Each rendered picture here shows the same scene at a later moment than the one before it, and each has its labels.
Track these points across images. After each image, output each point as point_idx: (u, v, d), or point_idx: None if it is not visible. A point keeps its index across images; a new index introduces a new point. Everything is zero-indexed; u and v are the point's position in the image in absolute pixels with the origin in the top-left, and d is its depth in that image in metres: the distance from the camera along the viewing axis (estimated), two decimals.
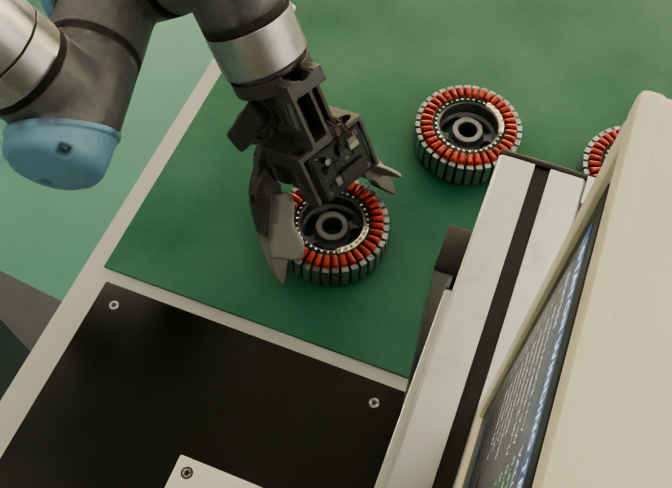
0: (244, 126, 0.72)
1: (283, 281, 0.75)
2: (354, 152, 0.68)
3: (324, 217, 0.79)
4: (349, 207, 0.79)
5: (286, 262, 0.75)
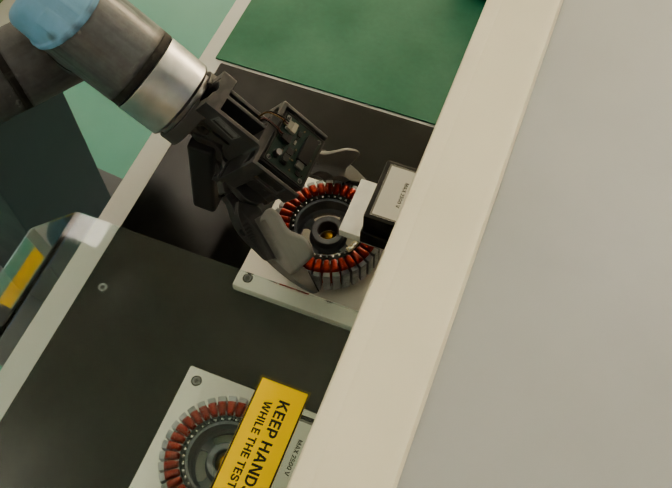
0: (199, 177, 0.74)
1: (316, 291, 0.75)
2: (299, 135, 0.69)
3: (315, 225, 0.80)
4: (333, 207, 0.80)
5: (308, 272, 0.75)
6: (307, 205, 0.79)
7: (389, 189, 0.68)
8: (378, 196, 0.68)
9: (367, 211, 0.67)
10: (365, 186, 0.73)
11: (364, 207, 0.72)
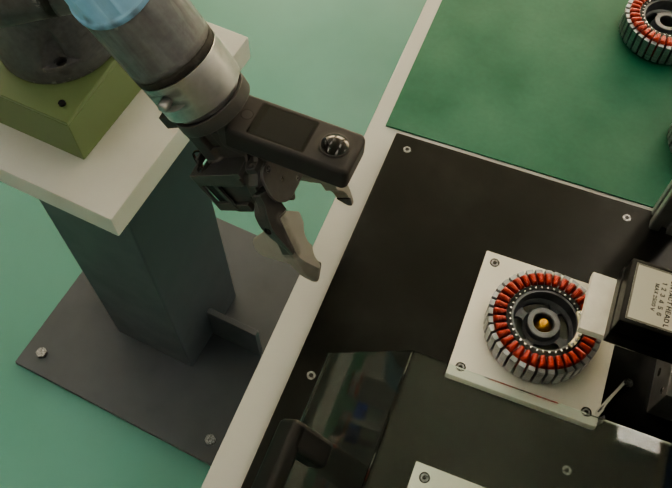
0: (296, 117, 0.69)
1: (351, 205, 0.82)
2: None
3: (526, 316, 0.79)
4: (543, 297, 0.80)
5: (339, 199, 0.80)
6: (521, 296, 0.78)
7: (641, 290, 0.67)
8: (631, 298, 0.66)
9: (622, 314, 0.66)
10: (599, 280, 0.72)
11: (602, 302, 0.71)
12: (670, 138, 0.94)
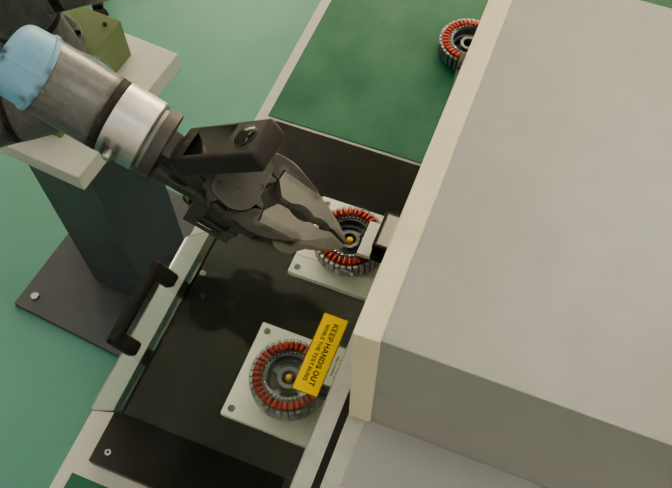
0: None
1: (343, 243, 0.79)
2: None
3: None
4: (352, 224, 1.24)
5: (326, 234, 0.79)
6: None
7: (387, 229, 1.15)
8: (381, 233, 1.15)
9: (374, 242, 1.14)
10: (373, 225, 1.20)
11: (372, 238, 1.19)
12: None
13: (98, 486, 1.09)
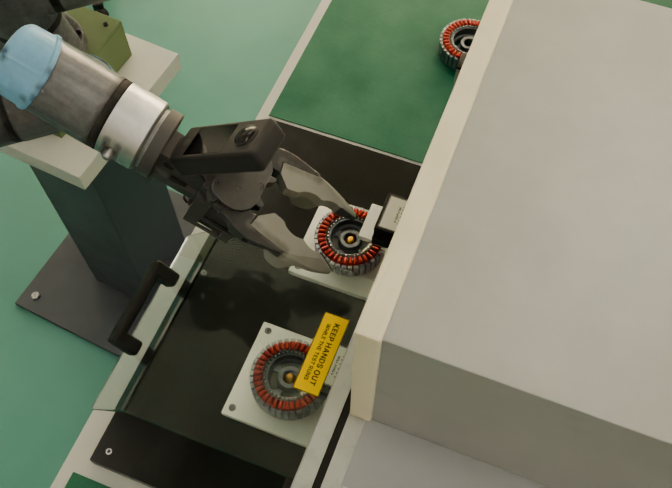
0: None
1: (354, 219, 0.81)
2: None
3: (341, 235, 1.24)
4: (353, 223, 1.24)
5: (336, 213, 0.80)
6: (337, 222, 1.23)
7: (390, 211, 1.11)
8: (383, 215, 1.11)
9: (376, 224, 1.10)
10: (375, 208, 1.16)
11: (374, 221, 1.15)
12: None
13: (99, 485, 1.09)
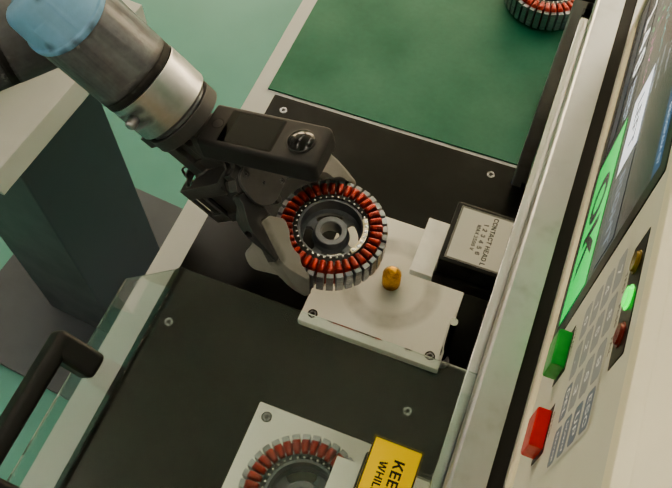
0: (267, 120, 0.70)
1: (354, 186, 0.82)
2: None
3: (317, 225, 0.79)
4: (336, 207, 0.80)
5: None
6: (310, 205, 0.79)
7: (462, 231, 0.69)
8: (452, 238, 0.69)
9: (441, 253, 0.68)
10: (434, 225, 0.74)
11: (434, 246, 0.73)
12: None
13: None
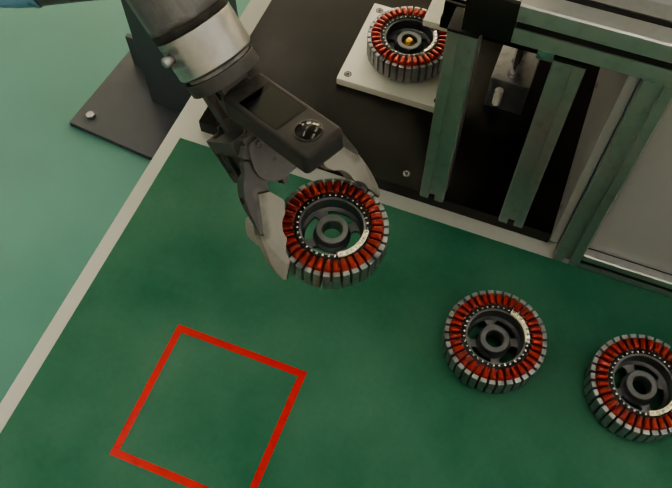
0: (295, 102, 0.71)
1: (378, 197, 0.81)
2: None
3: (324, 220, 0.80)
4: (349, 210, 0.80)
5: None
6: (324, 198, 0.79)
7: None
8: None
9: None
10: None
11: None
12: None
13: (209, 149, 1.03)
